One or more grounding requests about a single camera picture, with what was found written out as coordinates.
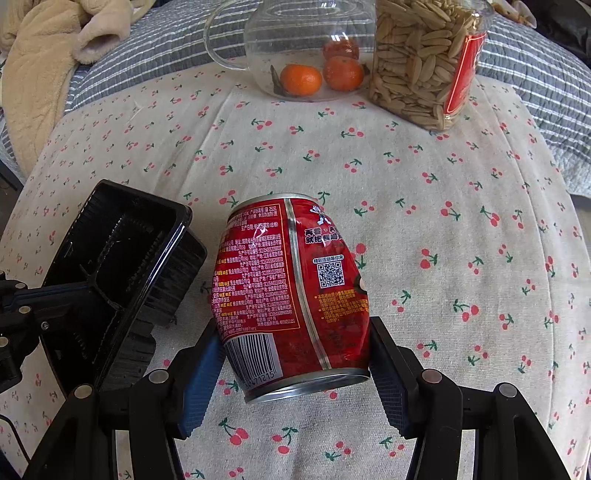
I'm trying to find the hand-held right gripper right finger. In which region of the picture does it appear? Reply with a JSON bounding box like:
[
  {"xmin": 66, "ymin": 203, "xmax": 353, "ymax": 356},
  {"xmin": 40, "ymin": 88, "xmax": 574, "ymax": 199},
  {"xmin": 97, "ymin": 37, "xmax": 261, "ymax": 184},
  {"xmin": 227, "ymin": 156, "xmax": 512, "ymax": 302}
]
[{"xmin": 368, "ymin": 316, "xmax": 573, "ymax": 480}]

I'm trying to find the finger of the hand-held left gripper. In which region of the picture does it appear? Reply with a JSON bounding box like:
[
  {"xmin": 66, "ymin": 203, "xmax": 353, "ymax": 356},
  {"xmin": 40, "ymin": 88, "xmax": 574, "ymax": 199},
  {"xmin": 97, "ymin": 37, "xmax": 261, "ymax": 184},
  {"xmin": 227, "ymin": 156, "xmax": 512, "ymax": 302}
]
[
  {"xmin": 0, "ymin": 270, "xmax": 109, "ymax": 334},
  {"xmin": 0, "ymin": 330, "xmax": 28, "ymax": 393}
]

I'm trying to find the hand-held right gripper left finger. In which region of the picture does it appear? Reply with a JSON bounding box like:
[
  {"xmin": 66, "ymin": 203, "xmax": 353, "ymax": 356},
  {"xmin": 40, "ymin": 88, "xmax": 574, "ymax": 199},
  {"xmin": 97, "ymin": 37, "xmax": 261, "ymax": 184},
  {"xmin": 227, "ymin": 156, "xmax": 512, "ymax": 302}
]
[{"xmin": 22, "ymin": 323, "xmax": 227, "ymax": 480}]

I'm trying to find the black plastic tray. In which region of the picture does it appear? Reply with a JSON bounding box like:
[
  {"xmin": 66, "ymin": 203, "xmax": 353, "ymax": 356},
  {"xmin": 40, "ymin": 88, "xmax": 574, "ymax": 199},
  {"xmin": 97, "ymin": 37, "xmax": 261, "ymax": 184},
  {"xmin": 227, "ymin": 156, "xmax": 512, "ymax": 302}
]
[{"xmin": 41, "ymin": 180, "xmax": 208, "ymax": 393}]

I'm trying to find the dented red drink can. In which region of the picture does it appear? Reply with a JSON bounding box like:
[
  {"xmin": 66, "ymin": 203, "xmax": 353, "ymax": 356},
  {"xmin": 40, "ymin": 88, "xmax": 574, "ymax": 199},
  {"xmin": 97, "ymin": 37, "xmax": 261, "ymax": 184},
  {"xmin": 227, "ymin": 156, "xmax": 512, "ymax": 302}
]
[{"xmin": 211, "ymin": 194, "xmax": 372, "ymax": 404}]

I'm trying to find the cherry print tablecloth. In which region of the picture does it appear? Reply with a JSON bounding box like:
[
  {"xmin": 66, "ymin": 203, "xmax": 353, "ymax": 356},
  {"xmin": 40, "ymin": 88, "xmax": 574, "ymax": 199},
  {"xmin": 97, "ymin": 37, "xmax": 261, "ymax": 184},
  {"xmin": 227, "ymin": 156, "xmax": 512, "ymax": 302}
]
[{"xmin": 0, "ymin": 53, "xmax": 591, "ymax": 480}]

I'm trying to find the beige fleece blanket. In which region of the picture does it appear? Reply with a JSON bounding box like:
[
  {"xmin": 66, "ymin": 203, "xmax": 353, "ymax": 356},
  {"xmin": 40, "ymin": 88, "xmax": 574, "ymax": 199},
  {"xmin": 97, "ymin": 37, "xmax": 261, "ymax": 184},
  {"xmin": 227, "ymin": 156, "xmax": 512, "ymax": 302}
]
[{"xmin": 0, "ymin": 0, "xmax": 160, "ymax": 174}]

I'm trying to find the tangerine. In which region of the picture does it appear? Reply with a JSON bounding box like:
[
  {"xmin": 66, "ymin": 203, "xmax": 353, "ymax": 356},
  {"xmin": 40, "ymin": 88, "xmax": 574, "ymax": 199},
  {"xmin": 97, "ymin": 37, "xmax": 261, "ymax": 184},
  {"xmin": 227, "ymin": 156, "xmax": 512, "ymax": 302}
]
[
  {"xmin": 322, "ymin": 38, "xmax": 360, "ymax": 61},
  {"xmin": 280, "ymin": 64, "xmax": 322, "ymax": 97},
  {"xmin": 322, "ymin": 56, "xmax": 365, "ymax": 92}
]

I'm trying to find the glass pitcher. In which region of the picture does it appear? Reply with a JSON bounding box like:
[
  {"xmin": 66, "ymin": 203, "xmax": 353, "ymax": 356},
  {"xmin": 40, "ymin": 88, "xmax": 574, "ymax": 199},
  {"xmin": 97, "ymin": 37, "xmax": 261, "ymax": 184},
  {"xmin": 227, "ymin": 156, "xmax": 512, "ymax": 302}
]
[{"xmin": 203, "ymin": 0, "xmax": 377, "ymax": 102}]

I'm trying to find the dark cloth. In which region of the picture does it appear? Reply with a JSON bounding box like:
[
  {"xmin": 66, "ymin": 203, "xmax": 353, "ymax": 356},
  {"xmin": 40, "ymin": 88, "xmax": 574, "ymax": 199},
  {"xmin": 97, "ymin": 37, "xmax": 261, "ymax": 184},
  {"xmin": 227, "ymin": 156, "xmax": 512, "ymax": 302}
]
[{"xmin": 531, "ymin": 0, "xmax": 591, "ymax": 70}]

